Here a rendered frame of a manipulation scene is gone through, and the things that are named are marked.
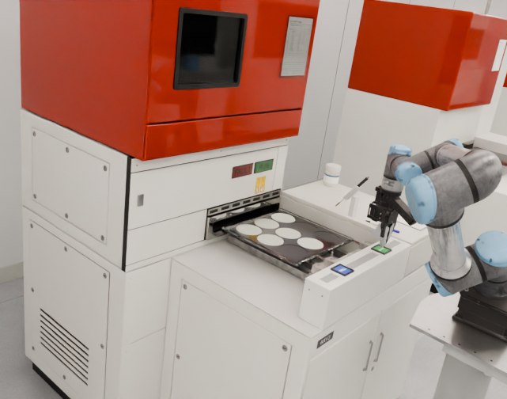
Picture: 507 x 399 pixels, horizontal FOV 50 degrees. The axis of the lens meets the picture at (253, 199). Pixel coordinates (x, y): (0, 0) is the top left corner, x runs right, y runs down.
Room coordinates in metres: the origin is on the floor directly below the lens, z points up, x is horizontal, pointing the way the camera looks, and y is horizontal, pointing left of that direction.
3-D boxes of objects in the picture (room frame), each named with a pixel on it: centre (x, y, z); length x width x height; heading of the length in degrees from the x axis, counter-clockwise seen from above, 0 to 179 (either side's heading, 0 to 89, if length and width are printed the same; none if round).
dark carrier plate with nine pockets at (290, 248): (1.94, -0.15, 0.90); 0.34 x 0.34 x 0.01; 52
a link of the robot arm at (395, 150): (1.77, -0.46, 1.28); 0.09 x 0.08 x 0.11; 4
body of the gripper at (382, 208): (1.78, -0.46, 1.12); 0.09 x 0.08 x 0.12; 52
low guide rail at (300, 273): (1.81, -0.12, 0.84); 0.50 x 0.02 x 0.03; 52
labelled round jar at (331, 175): (2.43, -0.35, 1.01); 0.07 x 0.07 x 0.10
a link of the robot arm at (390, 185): (1.77, -0.46, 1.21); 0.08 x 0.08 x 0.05
